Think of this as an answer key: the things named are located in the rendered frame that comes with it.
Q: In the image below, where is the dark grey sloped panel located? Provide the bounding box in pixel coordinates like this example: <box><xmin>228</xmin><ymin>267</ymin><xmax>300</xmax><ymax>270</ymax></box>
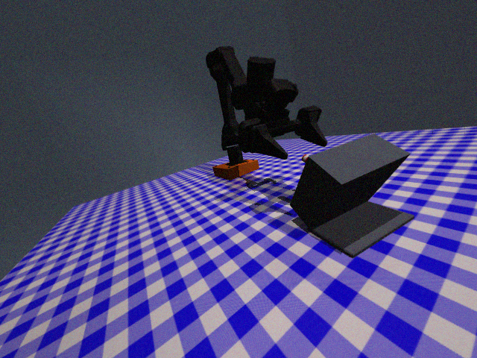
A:
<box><xmin>290</xmin><ymin>134</ymin><xmax>414</xmax><ymax>258</ymax></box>

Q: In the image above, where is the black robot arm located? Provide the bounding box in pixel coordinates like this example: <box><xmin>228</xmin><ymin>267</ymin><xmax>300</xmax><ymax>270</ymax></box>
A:
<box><xmin>206</xmin><ymin>46</ymin><xmax>299</xmax><ymax>165</ymax></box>

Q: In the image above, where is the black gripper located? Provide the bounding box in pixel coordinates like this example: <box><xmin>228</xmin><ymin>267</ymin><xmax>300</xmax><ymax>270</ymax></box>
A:
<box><xmin>238</xmin><ymin>105</ymin><xmax>328</xmax><ymax>160</ymax></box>

